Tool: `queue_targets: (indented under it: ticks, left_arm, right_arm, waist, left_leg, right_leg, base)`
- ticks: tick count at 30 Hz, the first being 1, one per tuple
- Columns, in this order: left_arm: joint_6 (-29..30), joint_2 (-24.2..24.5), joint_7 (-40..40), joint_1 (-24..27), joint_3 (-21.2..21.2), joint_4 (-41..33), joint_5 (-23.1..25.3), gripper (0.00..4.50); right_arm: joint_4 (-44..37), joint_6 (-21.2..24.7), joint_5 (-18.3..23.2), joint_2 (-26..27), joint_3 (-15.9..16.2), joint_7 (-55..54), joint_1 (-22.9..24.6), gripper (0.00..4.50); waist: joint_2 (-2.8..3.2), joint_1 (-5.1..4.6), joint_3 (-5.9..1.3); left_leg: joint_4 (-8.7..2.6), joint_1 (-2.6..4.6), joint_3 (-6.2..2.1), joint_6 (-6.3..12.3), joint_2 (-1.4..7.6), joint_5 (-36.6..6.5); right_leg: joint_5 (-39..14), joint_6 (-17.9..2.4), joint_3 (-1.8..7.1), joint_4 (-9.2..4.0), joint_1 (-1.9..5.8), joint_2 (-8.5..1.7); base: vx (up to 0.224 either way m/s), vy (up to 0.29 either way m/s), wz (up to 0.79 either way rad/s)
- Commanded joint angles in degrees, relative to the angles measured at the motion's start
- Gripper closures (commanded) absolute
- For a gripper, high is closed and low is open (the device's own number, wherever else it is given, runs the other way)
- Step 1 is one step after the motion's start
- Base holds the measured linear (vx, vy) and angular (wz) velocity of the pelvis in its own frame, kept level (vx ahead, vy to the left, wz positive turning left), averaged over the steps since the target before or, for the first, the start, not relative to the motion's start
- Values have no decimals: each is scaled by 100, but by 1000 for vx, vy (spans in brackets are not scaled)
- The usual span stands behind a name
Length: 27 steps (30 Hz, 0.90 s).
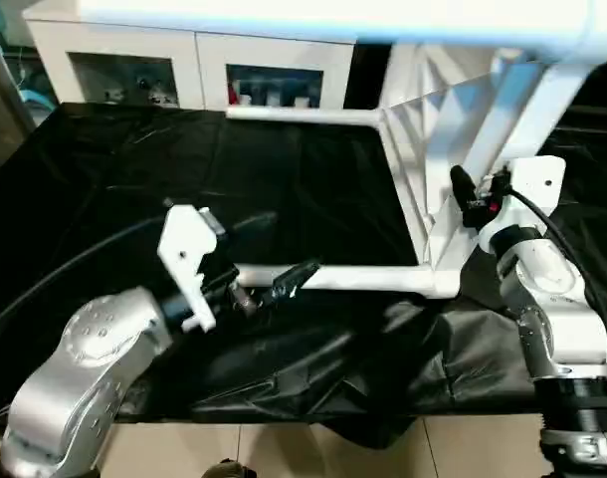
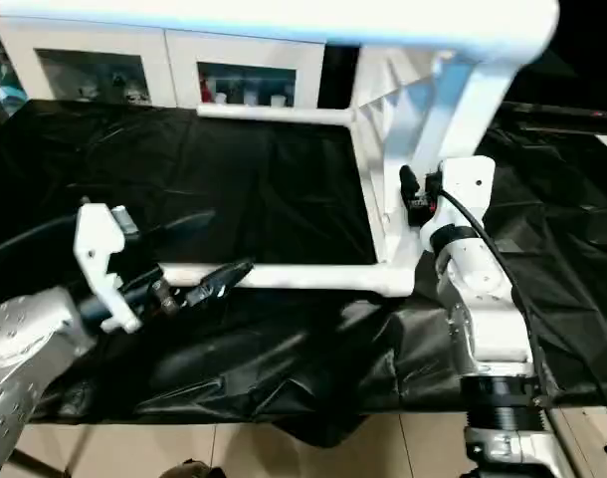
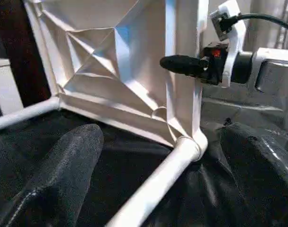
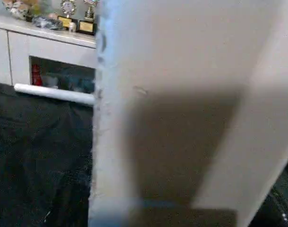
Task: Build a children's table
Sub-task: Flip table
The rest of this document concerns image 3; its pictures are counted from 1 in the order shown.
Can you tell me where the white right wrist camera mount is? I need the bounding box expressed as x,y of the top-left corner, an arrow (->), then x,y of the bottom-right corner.
197,0 -> 248,88

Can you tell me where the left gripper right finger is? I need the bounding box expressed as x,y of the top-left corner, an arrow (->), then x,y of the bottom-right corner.
220,122 -> 288,227

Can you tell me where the black plastic mat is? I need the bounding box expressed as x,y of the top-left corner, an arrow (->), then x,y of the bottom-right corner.
0,89 -> 288,227

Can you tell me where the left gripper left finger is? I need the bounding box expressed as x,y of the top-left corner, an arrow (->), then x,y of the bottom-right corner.
0,124 -> 104,227

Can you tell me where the white plastic table top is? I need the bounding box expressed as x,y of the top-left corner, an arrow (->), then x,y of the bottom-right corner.
23,0 -> 210,164

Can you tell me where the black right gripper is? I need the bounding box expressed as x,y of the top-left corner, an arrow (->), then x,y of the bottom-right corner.
159,41 -> 229,86

